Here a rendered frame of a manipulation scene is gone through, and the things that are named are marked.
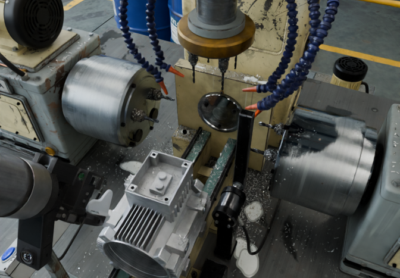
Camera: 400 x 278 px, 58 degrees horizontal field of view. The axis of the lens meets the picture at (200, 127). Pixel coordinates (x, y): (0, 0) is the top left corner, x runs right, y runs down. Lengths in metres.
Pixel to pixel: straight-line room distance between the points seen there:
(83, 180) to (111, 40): 1.38
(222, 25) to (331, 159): 0.38
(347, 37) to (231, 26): 2.91
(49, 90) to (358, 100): 1.15
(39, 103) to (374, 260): 0.97
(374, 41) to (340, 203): 2.91
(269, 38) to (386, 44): 2.70
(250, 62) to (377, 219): 0.54
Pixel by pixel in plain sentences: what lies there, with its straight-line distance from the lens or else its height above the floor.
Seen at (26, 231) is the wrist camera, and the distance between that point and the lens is 0.59.
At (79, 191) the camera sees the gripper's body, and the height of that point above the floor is 1.31.
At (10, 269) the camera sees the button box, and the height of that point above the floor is 1.08.
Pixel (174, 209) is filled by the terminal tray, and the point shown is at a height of 1.11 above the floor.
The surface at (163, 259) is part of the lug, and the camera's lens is 0.74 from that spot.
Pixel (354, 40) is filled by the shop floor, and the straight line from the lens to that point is 3.66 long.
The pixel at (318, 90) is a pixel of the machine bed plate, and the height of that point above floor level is 0.80.
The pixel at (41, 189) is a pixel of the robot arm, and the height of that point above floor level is 1.38.
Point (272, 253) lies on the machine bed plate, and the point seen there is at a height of 0.80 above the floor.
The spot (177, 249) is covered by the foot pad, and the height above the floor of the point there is 1.07.
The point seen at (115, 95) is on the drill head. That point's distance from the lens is 0.99.
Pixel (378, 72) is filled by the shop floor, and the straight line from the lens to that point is 3.30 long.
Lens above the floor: 1.75
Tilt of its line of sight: 45 degrees down
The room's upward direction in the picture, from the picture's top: 1 degrees counter-clockwise
